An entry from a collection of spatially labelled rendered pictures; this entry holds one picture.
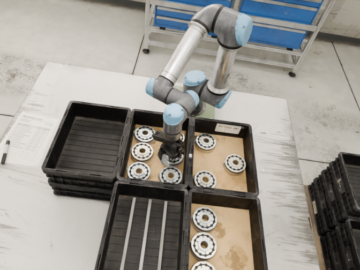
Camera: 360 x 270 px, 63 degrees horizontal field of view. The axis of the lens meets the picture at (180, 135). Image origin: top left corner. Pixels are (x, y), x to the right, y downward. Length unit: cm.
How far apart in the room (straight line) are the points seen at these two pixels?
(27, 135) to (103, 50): 186
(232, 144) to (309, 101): 194
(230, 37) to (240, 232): 81
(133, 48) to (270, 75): 155
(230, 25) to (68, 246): 113
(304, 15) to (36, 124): 252
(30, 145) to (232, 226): 107
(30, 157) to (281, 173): 130
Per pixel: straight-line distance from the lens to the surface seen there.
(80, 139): 148
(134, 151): 138
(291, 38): 330
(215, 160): 143
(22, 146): 168
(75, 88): 191
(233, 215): 132
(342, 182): 208
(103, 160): 139
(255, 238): 127
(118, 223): 125
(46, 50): 345
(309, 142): 294
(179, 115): 107
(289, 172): 171
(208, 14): 130
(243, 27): 126
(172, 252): 122
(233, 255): 126
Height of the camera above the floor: 199
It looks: 51 degrees down
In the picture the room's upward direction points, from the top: 11 degrees clockwise
